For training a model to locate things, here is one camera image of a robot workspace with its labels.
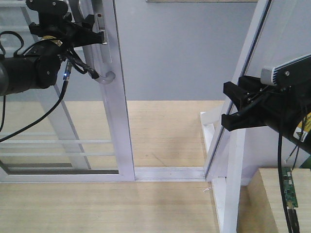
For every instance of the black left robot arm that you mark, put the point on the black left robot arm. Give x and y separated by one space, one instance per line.
37 67

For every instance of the white framed transparent sliding door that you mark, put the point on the white framed transparent sliding door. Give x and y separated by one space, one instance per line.
85 139

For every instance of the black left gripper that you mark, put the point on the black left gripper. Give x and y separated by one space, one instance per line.
55 20

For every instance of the silver curved door handle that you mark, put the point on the silver curved door handle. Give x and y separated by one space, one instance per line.
92 53

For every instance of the green circuit board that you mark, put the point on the green circuit board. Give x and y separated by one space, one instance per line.
289 189

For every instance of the silver door floor rail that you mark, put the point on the silver door floor rail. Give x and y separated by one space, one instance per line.
169 174

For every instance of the white door frame post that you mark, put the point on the white door frame post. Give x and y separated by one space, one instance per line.
225 150

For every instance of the silver door lock plate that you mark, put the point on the silver door lock plate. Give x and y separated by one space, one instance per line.
104 47

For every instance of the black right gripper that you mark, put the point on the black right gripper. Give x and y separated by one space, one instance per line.
292 106

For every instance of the wooden base platform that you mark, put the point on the wooden base platform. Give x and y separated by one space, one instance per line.
164 133

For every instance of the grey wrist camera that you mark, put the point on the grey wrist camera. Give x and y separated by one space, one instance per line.
293 72

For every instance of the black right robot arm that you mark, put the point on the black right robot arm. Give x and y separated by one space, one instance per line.
286 110

